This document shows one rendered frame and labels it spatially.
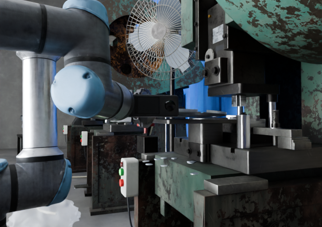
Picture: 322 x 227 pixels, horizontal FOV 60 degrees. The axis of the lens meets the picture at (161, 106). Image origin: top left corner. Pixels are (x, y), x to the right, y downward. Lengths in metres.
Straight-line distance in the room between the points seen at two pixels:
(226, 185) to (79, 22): 0.44
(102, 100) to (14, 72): 7.08
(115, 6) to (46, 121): 1.64
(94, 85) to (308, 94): 0.76
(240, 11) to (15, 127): 7.03
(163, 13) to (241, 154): 1.22
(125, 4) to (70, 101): 1.95
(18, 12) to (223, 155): 0.61
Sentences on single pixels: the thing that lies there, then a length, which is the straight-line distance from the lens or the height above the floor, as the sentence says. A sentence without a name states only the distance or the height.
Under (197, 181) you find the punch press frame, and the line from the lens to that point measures 0.78.
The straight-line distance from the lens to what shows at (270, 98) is 0.96.
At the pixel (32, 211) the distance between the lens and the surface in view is 2.10.
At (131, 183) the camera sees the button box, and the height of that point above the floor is 0.54.
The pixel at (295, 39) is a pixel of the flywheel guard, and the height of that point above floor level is 0.95.
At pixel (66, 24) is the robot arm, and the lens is 0.46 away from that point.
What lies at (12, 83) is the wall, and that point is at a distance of 7.47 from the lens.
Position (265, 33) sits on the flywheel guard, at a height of 0.97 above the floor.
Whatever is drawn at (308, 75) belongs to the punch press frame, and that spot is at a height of 0.92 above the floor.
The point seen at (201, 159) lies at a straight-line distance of 0.87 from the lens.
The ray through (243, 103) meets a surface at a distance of 0.97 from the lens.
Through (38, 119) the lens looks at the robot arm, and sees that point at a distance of 0.78.
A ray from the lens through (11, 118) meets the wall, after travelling 7.43.
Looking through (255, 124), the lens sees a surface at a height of 0.76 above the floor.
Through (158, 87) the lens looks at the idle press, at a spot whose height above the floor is 1.01.
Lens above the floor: 0.80
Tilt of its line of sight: 2 degrees up
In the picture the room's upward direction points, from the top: straight up
